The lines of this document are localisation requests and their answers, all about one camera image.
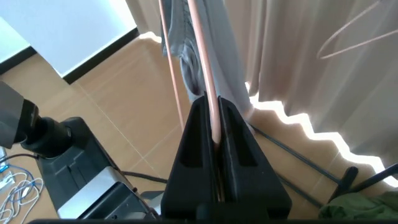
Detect beige curtain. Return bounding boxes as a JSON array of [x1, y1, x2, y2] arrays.
[[126, 0, 398, 180]]

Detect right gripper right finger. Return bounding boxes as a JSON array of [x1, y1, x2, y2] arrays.
[[217, 95, 292, 219]]

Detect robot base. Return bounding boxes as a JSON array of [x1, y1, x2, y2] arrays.
[[36, 116, 165, 220]]

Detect green long-sleeved shirt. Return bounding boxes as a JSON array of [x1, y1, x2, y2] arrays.
[[318, 190, 398, 220]]

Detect black cable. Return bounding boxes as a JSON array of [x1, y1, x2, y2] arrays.
[[119, 170, 169, 185], [0, 152, 40, 164]]

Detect blue cable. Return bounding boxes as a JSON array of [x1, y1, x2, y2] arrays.
[[0, 163, 35, 188]]

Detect pink clothes hanger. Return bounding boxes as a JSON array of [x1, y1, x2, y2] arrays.
[[316, 0, 398, 60], [157, 0, 223, 203]]

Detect black clothes rack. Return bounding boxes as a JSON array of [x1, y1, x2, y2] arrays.
[[248, 123, 398, 209]]

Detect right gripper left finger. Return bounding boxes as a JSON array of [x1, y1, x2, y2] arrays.
[[160, 92, 219, 219]]

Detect pale grey shorts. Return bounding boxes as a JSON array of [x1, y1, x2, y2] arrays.
[[160, 0, 254, 126]]

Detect white cable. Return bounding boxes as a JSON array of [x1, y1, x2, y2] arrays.
[[0, 172, 45, 224]]

